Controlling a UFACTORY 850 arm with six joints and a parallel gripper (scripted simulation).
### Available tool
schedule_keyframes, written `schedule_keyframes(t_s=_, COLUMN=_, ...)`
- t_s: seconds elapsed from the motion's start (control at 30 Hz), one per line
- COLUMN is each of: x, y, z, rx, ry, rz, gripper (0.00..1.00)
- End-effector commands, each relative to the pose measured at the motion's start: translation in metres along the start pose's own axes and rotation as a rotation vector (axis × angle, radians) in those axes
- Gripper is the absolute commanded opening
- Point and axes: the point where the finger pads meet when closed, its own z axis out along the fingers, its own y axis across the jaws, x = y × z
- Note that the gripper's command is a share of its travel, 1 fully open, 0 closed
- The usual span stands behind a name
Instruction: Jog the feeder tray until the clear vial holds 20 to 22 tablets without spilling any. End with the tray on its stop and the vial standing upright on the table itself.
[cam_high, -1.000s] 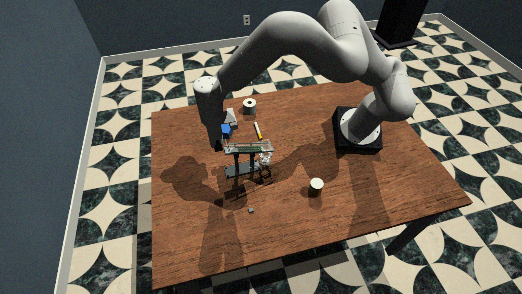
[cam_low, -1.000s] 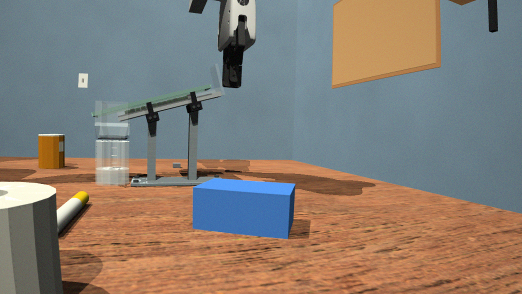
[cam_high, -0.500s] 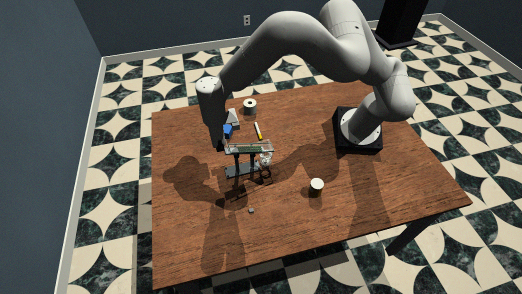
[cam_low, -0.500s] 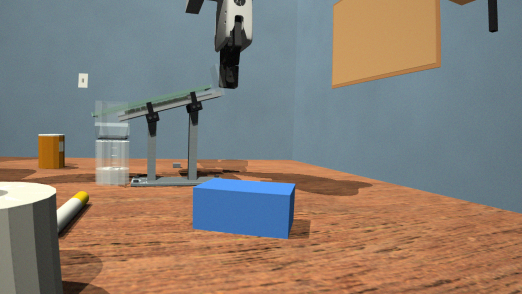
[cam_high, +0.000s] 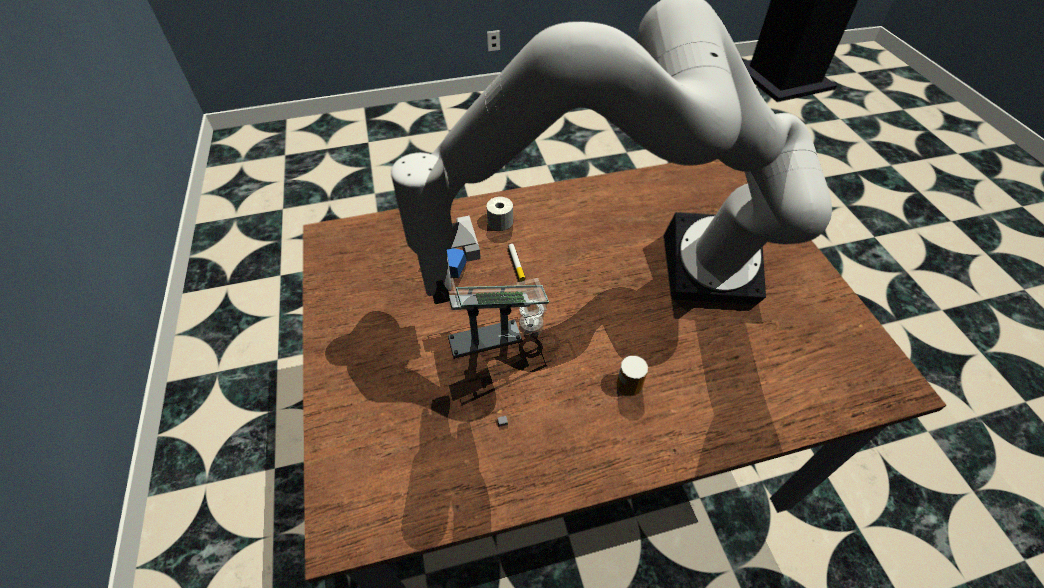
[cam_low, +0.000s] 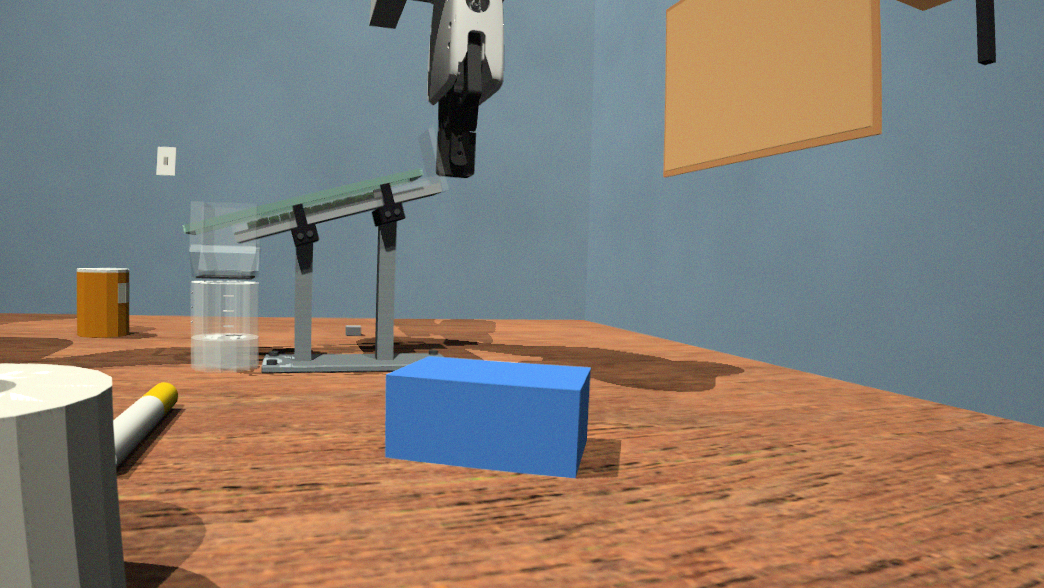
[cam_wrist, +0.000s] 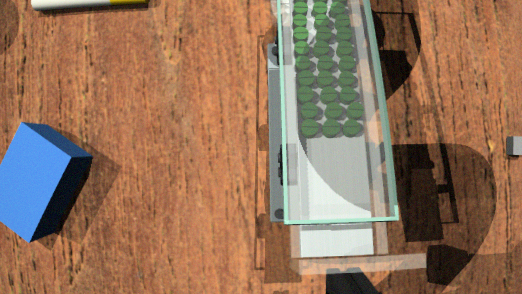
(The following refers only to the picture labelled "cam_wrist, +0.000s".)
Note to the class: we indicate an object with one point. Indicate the small grey cube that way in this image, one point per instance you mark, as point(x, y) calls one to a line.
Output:
point(514, 145)

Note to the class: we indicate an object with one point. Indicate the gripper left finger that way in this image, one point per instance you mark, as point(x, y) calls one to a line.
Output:
point(339, 284)

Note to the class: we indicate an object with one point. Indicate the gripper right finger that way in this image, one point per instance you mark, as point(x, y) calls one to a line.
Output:
point(361, 283)

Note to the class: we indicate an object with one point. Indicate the blue rectangular block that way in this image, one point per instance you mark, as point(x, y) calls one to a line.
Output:
point(38, 176)

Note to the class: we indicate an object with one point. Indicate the white cylinder with yellow cap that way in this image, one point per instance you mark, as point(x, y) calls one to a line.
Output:
point(41, 5)

